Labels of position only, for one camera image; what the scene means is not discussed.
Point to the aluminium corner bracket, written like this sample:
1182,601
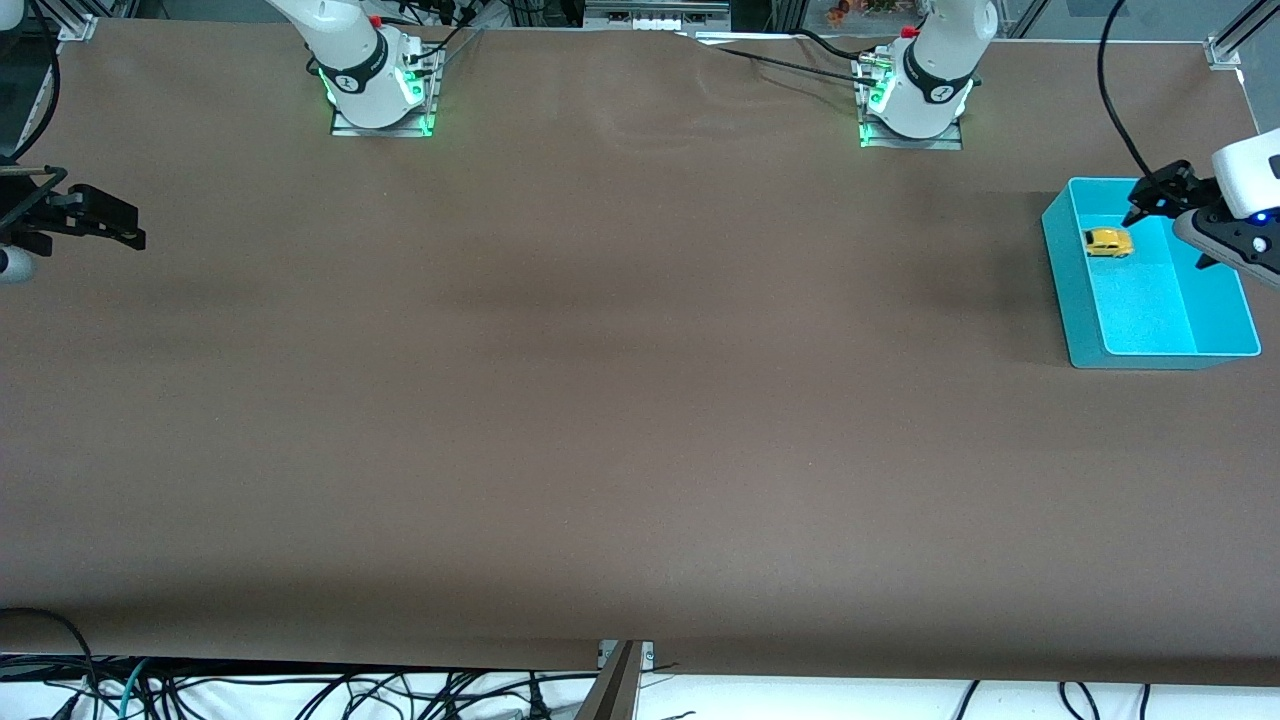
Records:
78,28
1222,52

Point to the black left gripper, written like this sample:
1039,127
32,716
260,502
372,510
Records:
1187,191

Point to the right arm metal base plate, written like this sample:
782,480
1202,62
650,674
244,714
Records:
345,125

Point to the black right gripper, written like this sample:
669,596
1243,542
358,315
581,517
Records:
22,212

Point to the aluminium frame post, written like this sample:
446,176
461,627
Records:
612,690

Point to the teal plastic storage bin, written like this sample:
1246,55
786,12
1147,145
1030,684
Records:
1150,320

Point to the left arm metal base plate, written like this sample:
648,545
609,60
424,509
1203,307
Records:
950,142

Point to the white power strip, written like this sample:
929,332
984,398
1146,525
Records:
655,20

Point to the colourful shelf items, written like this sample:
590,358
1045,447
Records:
865,10

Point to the yellow toy beetle car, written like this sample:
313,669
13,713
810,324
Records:
1108,242

